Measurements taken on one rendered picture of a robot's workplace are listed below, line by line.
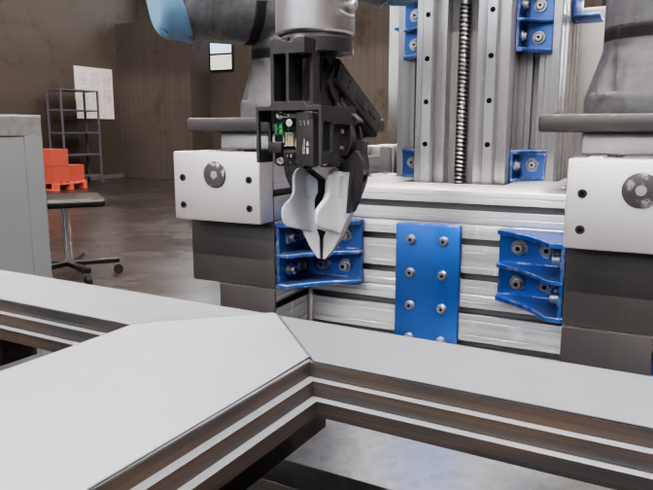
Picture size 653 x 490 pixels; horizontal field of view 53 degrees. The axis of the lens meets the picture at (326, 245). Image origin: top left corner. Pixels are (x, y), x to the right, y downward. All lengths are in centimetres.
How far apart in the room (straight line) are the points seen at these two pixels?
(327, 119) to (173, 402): 29
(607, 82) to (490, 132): 18
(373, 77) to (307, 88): 1089
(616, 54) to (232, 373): 58
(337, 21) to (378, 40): 1092
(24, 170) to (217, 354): 95
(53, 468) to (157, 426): 6
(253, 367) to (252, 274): 41
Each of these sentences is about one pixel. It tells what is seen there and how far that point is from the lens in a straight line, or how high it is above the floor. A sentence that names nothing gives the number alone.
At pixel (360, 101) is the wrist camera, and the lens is 68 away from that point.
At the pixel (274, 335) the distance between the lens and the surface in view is 55.
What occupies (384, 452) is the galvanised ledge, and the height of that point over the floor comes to 68.
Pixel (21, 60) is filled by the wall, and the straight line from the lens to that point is 1357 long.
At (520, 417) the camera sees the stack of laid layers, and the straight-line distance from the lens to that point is 45.
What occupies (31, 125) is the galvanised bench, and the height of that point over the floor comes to 103.
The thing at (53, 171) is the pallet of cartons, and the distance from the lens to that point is 1207.
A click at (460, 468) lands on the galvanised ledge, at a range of 72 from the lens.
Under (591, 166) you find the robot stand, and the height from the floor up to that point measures 99.
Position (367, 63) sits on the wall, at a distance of 1157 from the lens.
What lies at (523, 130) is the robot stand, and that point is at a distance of 103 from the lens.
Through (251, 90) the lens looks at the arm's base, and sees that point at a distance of 98.
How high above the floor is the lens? 102
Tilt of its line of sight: 10 degrees down
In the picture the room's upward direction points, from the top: straight up
